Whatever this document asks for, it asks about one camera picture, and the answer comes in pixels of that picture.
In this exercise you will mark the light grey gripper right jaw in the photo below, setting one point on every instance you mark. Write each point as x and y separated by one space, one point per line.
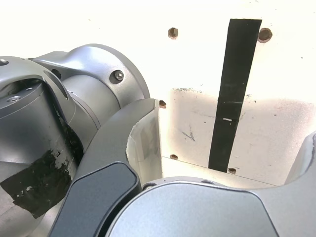
197 209

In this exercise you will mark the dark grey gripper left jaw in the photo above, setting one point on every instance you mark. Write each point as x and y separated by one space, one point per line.
103 177

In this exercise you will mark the black tape strip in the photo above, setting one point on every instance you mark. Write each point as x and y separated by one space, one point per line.
234 86

